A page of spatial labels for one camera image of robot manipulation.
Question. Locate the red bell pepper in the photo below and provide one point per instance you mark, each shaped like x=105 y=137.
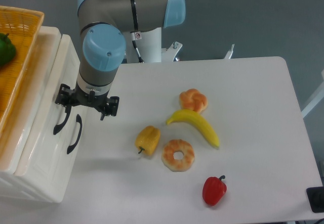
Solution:
x=213 y=190

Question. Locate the black bottom drawer handle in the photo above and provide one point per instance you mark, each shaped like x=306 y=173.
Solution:
x=76 y=134

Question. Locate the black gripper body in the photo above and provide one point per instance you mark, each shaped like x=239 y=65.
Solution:
x=98 y=102

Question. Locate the yellow banana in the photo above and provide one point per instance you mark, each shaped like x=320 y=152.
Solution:
x=197 y=121

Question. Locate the yellow woven basket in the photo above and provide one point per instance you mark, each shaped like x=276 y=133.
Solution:
x=22 y=27

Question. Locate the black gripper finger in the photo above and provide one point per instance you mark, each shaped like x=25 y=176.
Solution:
x=66 y=97
x=108 y=107

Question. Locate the white frame at right edge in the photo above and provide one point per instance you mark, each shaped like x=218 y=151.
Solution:
x=315 y=98

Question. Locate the yellow bell pepper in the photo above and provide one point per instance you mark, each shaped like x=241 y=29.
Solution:
x=147 y=140

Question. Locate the green bell pepper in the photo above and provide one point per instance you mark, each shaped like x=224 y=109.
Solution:
x=8 y=50

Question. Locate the white drawer cabinet frame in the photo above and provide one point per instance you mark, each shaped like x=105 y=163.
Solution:
x=23 y=111

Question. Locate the ring-shaped bread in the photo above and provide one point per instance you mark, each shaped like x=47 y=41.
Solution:
x=178 y=155

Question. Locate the black top drawer handle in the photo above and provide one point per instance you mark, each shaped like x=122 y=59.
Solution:
x=58 y=127

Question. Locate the black device at table edge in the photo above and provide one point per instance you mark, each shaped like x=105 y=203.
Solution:
x=315 y=197

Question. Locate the black drawer handle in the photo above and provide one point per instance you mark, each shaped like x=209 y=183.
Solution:
x=58 y=127
x=76 y=134

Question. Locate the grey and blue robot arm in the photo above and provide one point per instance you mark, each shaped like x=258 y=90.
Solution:
x=103 y=24

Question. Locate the knotted bread roll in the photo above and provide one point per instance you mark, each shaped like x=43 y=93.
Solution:
x=193 y=100

